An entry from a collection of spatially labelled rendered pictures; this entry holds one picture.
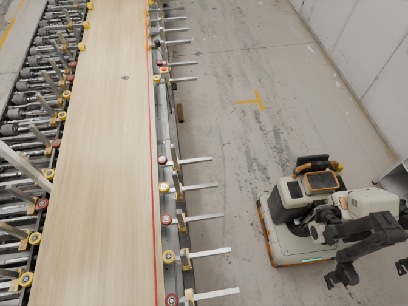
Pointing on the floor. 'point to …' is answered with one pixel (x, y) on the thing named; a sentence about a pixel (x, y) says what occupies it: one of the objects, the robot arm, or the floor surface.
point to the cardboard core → (180, 113)
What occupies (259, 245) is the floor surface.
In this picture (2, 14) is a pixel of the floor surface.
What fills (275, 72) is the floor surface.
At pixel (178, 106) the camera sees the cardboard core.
